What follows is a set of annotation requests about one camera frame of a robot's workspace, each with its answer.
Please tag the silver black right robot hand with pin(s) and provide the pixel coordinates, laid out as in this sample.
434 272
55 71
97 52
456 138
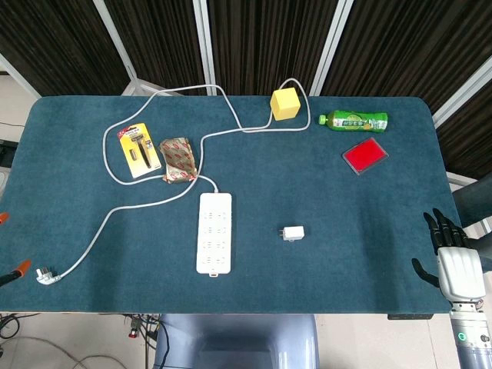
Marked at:
461 273

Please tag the gold red foil packet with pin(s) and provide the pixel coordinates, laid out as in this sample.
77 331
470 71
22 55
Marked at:
178 161

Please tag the razor in yellow blister pack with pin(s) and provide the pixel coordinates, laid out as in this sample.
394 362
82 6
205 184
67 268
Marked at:
128 153

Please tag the dark grey chair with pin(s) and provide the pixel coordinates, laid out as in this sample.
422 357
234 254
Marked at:
476 196

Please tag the grey-blue robot torso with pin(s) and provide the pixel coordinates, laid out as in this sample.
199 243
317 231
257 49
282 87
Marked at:
230 334

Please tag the red emergency stop button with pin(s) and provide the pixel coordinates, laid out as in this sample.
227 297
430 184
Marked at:
133 333

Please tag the black table control panel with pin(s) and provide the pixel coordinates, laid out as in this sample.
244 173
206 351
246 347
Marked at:
409 316

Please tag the red ink pad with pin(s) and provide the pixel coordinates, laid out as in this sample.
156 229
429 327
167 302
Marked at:
365 155

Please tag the yellow foam cube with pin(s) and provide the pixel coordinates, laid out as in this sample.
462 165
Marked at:
286 105

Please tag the green drink bottle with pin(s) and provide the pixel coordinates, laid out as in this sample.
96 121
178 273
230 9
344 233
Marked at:
353 122

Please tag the black floor device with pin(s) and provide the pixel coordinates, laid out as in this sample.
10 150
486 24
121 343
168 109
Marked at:
5 153

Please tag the white power strip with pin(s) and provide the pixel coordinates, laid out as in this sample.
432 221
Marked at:
214 234

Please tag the blue felt table mat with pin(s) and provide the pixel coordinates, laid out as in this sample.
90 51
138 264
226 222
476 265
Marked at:
307 184

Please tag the white charger adapter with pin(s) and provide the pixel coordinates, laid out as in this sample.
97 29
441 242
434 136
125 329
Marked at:
294 233

